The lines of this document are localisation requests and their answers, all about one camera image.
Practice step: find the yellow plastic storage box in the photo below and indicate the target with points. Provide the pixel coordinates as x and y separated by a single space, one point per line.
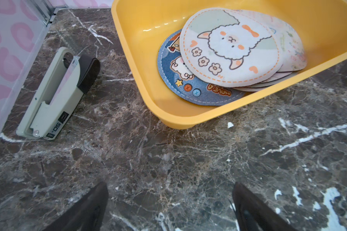
142 27

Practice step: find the white sheep coaster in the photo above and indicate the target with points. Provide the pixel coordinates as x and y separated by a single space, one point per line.
229 49

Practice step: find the grey-green bunny coaster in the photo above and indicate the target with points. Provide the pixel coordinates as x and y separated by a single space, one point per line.
275 79

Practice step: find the grey stapler tool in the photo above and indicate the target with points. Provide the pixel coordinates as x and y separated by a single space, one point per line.
67 80

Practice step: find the butterfly doodle coaster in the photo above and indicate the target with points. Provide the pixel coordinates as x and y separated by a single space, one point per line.
294 58

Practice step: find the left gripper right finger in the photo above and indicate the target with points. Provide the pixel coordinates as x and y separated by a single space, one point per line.
253 214

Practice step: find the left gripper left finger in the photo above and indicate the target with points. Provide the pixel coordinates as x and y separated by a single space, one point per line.
85 215

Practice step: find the blue cartoon coaster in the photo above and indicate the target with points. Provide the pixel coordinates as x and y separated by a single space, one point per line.
185 84

